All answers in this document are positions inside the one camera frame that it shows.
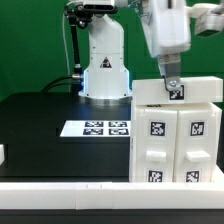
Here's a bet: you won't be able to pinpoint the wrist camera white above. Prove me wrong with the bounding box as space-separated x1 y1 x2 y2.
188 3 224 37

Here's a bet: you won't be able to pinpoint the black cables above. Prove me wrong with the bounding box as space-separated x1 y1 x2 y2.
40 75 84 93

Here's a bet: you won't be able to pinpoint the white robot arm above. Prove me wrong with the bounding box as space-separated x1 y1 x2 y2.
79 0 191 104

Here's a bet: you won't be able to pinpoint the white cabinet body box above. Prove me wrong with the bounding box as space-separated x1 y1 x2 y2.
129 103 222 183

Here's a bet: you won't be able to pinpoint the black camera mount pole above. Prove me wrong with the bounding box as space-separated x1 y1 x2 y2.
64 5 92 78

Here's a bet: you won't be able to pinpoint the white fence wall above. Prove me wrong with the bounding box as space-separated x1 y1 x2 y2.
0 163 224 211

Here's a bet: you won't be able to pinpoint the white base tag plate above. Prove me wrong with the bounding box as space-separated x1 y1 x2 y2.
60 120 130 137

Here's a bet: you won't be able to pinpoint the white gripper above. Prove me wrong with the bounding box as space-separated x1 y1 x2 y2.
141 0 191 91

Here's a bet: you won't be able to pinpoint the white block left edge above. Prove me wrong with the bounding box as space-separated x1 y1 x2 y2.
0 144 5 165

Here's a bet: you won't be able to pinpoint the white cabinet top block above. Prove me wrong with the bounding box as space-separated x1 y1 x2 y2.
132 76 223 105

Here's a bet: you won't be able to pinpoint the white cabinet door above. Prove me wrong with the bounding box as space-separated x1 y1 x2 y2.
129 108 177 183
173 107 212 183

